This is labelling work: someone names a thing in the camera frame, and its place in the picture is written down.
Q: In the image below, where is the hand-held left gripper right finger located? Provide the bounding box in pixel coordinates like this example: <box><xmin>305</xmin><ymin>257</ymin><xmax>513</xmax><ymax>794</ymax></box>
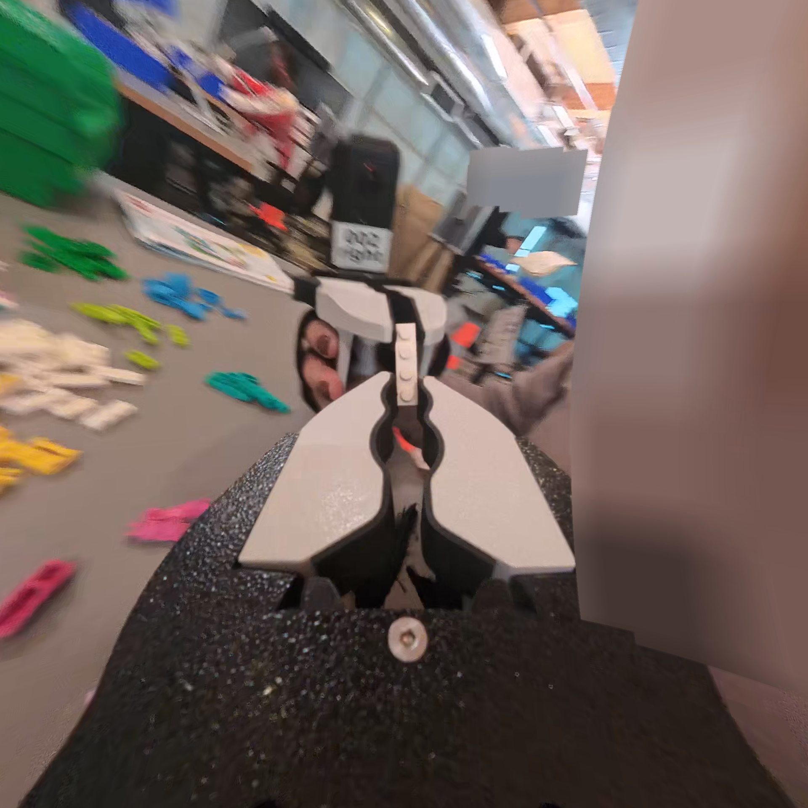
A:
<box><xmin>417</xmin><ymin>375</ymin><xmax>577</xmax><ymax>578</ymax></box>

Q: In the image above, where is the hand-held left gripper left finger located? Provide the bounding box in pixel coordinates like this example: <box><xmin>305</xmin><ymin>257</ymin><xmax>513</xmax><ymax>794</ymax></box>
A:
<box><xmin>239</xmin><ymin>371</ymin><xmax>395</xmax><ymax>577</ymax></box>

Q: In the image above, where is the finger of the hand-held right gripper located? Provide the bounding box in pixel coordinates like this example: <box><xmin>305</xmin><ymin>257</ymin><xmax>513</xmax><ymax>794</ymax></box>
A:
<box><xmin>316</xmin><ymin>276</ymin><xmax>397</xmax><ymax>345</ymax></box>
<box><xmin>412</xmin><ymin>292</ymin><xmax>449</xmax><ymax>375</ymax></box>

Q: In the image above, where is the white four stud lego plate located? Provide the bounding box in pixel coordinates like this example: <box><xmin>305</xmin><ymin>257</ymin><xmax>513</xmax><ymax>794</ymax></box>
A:
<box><xmin>394</xmin><ymin>322</ymin><xmax>419</xmax><ymax>405</ymax></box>

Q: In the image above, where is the pile of pink lego pieces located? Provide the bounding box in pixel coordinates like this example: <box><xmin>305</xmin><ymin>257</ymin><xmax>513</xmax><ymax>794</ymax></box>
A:
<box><xmin>125</xmin><ymin>498</ymin><xmax>213</xmax><ymax>544</ymax></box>

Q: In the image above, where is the lego instruction booklet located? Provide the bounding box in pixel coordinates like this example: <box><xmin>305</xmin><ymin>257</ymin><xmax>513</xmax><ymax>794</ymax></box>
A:
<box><xmin>116</xmin><ymin>189</ymin><xmax>295</xmax><ymax>292</ymax></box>

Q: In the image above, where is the pile of blue lego pieces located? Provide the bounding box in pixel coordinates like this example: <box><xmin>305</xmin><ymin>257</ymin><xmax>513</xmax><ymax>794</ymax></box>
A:
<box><xmin>141</xmin><ymin>272</ymin><xmax>247</xmax><ymax>322</ymax></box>

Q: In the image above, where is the pile of lime lego pieces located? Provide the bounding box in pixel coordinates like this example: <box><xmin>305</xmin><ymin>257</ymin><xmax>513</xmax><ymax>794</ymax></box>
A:
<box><xmin>70</xmin><ymin>301</ymin><xmax>191</xmax><ymax>372</ymax></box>

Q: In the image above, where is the pile of yellow lego pieces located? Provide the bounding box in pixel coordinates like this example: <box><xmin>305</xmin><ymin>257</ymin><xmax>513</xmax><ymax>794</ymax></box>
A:
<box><xmin>0</xmin><ymin>425</ymin><xmax>83</xmax><ymax>497</ymax></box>

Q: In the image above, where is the pile of green lego pieces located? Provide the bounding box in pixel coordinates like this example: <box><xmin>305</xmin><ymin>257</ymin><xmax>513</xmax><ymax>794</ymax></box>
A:
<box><xmin>19</xmin><ymin>225</ymin><xmax>131</xmax><ymax>282</ymax></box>

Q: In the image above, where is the pile of white lego pieces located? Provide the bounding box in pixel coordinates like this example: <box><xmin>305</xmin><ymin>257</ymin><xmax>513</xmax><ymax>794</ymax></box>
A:
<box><xmin>0</xmin><ymin>318</ymin><xmax>148</xmax><ymax>432</ymax></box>

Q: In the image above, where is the magenta lego slope brick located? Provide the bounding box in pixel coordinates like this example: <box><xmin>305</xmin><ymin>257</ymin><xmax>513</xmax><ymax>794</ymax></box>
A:
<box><xmin>0</xmin><ymin>558</ymin><xmax>78</xmax><ymax>640</ymax></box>

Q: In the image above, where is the person's right hand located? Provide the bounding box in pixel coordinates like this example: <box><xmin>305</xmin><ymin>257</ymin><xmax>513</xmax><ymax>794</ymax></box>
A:
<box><xmin>302</xmin><ymin>319</ymin><xmax>348</xmax><ymax>411</ymax></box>

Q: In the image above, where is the orange fabric item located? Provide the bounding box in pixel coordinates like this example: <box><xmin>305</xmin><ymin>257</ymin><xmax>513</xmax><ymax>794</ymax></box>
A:
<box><xmin>391</xmin><ymin>426</ymin><xmax>431</xmax><ymax>472</ymax></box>

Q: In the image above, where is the group of teal green plates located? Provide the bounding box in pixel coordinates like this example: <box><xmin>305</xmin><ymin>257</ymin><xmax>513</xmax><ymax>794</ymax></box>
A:
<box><xmin>205</xmin><ymin>370</ymin><xmax>293</xmax><ymax>415</ymax></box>

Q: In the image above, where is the red object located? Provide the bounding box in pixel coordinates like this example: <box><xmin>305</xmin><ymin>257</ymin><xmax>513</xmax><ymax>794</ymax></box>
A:
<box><xmin>223</xmin><ymin>68</ymin><xmax>301</xmax><ymax>166</ymax></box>

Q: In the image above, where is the wooden edged table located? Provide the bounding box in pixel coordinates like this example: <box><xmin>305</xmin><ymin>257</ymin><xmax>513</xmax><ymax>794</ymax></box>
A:
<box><xmin>116</xmin><ymin>78</ymin><xmax>255</xmax><ymax>173</ymax></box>

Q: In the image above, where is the blue storage bin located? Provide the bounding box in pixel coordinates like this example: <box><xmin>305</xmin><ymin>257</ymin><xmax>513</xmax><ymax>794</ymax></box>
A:
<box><xmin>62</xmin><ymin>0</ymin><xmax>175</xmax><ymax>90</ymax></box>

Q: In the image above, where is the stack of green plastic bins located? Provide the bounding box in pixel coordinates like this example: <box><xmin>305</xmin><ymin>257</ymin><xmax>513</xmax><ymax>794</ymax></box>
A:
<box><xmin>0</xmin><ymin>0</ymin><xmax>125</xmax><ymax>209</ymax></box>

